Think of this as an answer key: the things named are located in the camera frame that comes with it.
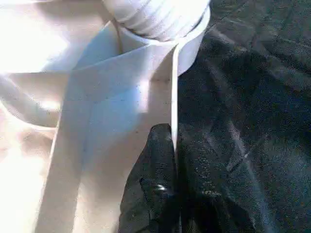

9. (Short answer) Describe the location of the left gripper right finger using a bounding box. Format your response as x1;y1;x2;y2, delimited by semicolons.
176;124;256;233

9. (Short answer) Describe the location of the white plastic table leg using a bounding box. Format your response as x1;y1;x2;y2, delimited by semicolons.
102;0;210;42

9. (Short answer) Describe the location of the black work mat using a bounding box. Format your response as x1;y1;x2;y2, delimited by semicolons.
176;0;311;233

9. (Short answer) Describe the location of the white plastic table top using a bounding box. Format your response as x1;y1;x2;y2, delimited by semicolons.
0;0;211;233

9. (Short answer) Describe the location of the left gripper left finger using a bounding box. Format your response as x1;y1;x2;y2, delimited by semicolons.
118;123;178;233

